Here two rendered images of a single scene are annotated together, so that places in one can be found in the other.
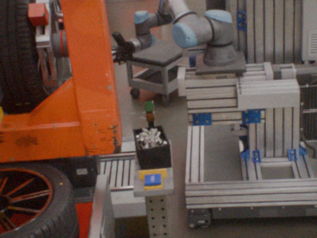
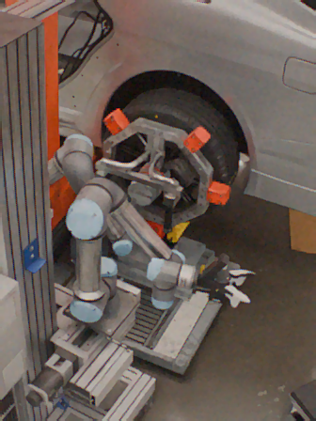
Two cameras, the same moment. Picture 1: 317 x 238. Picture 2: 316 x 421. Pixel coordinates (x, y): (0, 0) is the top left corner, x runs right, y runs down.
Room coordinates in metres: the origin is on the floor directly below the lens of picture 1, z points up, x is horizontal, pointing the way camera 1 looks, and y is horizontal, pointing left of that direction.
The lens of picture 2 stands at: (3.80, -2.02, 2.84)
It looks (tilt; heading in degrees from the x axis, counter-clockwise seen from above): 40 degrees down; 110
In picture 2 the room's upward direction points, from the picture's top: 4 degrees clockwise
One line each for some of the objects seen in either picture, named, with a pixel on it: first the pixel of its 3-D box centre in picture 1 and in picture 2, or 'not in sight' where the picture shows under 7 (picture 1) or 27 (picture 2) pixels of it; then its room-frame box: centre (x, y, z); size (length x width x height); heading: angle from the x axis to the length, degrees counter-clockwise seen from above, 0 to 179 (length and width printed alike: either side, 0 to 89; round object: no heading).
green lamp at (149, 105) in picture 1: (149, 106); not in sight; (2.48, 0.04, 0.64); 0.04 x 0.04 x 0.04; 88
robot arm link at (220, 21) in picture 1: (217, 26); not in sight; (2.51, -0.30, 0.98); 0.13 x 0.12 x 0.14; 116
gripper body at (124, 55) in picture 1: (121, 52); not in sight; (2.80, 0.15, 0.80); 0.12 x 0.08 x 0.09; 133
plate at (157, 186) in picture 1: (153, 183); not in sight; (2.11, 0.05, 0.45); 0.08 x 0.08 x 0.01; 88
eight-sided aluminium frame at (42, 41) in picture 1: (55, 44); (155, 174); (2.88, 0.48, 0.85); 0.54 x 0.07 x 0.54; 178
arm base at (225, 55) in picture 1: (219, 50); not in sight; (2.51, -0.30, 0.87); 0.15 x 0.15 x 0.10
